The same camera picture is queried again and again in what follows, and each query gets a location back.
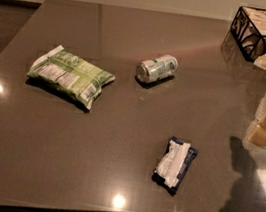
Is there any silver green 7up can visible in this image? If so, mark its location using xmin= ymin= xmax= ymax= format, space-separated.
xmin=136 ymin=55 xmax=178 ymax=84

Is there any green white chip bag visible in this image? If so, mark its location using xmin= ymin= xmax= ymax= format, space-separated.
xmin=27 ymin=45 xmax=115 ymax=111

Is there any black wire napkin basket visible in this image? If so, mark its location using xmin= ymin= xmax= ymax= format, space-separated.
xmin=224 ymin=3 xmax=266 ymax=65

